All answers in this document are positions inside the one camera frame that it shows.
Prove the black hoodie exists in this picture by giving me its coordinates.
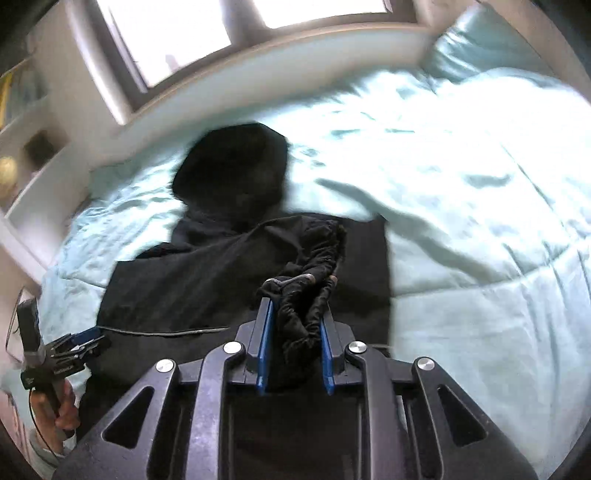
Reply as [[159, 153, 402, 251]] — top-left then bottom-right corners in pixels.
[[76, 121, 394, 437]]

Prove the white windowsill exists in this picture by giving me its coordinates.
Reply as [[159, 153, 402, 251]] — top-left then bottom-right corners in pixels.
[[113, 23, 446, 141]]

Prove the light blue pillow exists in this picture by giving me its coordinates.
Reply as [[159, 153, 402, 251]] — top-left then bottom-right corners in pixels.
[[422, 4, 561, 86]]

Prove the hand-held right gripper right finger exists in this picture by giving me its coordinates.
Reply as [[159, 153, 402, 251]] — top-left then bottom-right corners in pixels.
[[320, 305, 539, 480]]

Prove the white shelf unit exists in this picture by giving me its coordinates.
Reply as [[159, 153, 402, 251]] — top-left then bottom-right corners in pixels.
[[0, 28, 123, 282]]

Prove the person's left hand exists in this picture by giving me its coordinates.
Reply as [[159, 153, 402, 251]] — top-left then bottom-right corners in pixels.
[[30, 382, 82, 445]]

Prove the thin black cable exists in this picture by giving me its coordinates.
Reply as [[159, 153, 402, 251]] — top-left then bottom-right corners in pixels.
[[28, 390, 63, 459]]

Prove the person's left forearm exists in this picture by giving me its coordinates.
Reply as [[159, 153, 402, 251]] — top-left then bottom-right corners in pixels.
[[25, 427, 77, 469]]

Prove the yellow round object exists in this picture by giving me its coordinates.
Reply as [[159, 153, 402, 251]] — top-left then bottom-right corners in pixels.
[[0, 156, 20, 195]]

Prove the window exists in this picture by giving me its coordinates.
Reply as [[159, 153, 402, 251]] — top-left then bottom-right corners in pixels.
[[69, 0, 437, 125]]

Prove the light blue blanket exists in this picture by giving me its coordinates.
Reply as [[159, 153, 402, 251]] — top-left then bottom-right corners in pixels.
[[0, 67, 591, 480]]

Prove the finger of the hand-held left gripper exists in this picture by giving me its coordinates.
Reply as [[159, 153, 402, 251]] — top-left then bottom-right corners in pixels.
[[52, 340, 110, 376], [45, 327, 107, 354]]

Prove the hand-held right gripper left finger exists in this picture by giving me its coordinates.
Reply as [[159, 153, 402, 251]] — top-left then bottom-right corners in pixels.
[[55, 298, 274, 480]]

